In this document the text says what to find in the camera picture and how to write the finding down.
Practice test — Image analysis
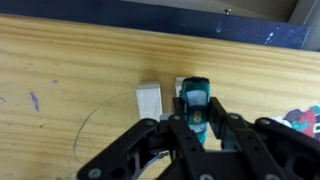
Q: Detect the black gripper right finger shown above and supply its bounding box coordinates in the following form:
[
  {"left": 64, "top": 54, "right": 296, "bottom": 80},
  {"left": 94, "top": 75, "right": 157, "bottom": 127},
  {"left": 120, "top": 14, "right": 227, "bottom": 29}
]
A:
[{"left": 209, "top": 96, "right": 320, "bottom": 180}]

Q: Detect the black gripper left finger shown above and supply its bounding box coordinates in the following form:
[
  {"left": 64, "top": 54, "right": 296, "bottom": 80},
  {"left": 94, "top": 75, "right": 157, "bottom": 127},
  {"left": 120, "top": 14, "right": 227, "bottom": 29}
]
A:
[{"left": 76, "top": 97, "right": 205, "bottom": 180}]

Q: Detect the teal toy car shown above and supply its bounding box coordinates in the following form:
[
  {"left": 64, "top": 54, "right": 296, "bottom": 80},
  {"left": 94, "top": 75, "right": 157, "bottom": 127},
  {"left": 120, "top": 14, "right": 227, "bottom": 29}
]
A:
[{"left": 179, "top": 76, "right": 212, "bottom": 146}]

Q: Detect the pale wooden block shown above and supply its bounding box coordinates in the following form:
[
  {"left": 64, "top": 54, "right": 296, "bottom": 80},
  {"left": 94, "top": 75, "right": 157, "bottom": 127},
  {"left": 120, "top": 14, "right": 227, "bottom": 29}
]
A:
[
  {"left": 174, "top": 77, "right": 188, "bottom": 101},
  {"left": 135, "top": 81, "right": 164, "bottom": 121}
]

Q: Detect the light wooden table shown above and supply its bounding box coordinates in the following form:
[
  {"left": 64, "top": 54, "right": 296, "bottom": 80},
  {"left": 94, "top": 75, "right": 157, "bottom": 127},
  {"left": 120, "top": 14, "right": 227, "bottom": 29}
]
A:
[{"left": 0, "top": 13, "right": 320, "bottom": 180}]

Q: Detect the dark blue rug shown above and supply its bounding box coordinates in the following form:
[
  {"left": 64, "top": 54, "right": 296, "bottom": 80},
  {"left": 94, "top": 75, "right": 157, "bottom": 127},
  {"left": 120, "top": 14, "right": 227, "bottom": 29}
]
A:
[{"left": 0, "top": 0, "right": 312, "bottom": 50}]

